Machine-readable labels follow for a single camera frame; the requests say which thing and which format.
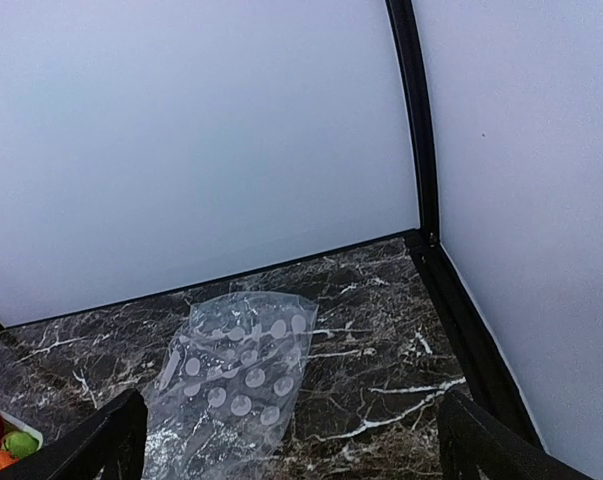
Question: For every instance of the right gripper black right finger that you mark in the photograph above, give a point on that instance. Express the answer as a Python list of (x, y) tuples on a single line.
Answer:
[(472, 444)]

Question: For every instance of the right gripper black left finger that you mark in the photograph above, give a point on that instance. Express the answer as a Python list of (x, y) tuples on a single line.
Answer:
[(110, 444)]

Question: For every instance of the clear dotted zip bag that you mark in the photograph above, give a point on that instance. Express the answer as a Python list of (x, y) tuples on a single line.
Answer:
[(228, 386)]

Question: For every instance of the pale green plastic basket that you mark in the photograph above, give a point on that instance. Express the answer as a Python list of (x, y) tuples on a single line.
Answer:
[(12, 423)]

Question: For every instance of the black right corner post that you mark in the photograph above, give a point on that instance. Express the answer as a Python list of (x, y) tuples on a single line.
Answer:
[(489, 380)]

